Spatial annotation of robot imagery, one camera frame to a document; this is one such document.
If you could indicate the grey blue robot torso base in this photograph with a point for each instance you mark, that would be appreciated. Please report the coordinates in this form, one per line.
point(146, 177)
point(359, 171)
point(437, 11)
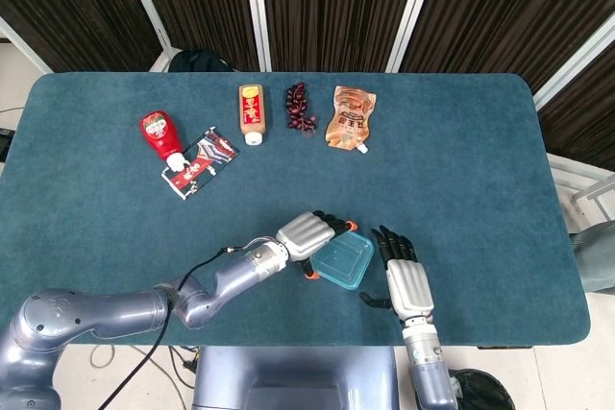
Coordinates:
point(288, 381)

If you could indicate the tan sauce bottle white cap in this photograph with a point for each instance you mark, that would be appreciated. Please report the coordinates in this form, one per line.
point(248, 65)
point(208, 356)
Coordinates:
point(251, 110)

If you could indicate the teal velvet tablecloth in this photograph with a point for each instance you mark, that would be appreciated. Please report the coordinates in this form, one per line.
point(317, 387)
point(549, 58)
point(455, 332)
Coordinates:
point(432, 165)

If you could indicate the clear plastic container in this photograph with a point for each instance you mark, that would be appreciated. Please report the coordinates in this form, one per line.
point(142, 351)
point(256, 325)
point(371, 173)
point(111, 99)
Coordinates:
point(348, 271)

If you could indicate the black bag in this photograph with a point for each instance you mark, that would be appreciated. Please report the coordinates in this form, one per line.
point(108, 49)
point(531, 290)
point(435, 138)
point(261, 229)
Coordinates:
point(197, 62)

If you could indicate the white metal rack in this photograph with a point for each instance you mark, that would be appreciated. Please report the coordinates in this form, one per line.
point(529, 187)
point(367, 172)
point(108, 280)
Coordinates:
point(586, 189)

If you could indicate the grey fabric covered object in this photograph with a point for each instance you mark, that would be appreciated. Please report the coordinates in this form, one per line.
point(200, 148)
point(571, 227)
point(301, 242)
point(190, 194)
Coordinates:
point(596, 256)

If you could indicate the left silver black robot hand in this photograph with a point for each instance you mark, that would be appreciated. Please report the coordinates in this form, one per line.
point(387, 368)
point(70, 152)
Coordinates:
point(305, 234)

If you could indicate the black trash bin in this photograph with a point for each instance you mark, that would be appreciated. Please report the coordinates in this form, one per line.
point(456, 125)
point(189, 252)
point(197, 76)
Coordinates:
point(480, 391)

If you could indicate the teal rimmed clear plastic lid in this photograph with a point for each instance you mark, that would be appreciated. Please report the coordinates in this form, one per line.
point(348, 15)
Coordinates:
point(331, 249)

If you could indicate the black red snack packet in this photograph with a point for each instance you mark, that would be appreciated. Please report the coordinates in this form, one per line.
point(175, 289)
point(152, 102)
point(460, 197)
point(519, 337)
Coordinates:
point(204, 162)

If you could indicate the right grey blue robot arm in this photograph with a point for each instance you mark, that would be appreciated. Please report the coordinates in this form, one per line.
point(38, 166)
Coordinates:
point(427, 362)

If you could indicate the dark red grape bunch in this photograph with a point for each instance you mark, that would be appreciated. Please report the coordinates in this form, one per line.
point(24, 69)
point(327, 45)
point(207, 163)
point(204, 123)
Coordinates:
point(298, 105)

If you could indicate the orange spout sauce pouch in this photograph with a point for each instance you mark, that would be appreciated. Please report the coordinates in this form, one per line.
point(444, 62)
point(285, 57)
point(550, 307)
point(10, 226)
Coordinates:
point(350, 117)

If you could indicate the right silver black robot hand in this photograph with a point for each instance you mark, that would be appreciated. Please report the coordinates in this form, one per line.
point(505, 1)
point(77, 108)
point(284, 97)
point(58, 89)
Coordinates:
point(408, 285)

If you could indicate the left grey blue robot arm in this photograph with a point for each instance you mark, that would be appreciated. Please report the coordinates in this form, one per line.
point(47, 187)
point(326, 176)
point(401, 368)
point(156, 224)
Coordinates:
point(120, 309)

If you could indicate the black floor device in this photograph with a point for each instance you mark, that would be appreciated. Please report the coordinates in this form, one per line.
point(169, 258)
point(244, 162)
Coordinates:
point(6, 143)

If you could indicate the red ketchup squeeze bottle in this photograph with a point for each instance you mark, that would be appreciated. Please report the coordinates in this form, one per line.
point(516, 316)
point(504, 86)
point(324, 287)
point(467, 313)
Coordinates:
point(161, 134)

